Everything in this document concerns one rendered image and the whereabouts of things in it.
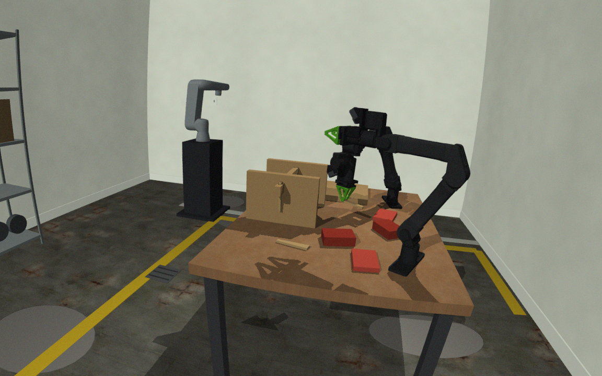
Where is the tan wooden rail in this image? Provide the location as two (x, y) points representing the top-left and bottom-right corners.
(274, 167), (299, 197)

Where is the tan wooden board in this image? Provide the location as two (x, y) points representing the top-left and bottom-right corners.
(246, 170), (320, 228)
(267, 158), (328, 207)

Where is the tan flat square board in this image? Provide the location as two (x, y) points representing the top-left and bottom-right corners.
(326, 181), (368, 205)

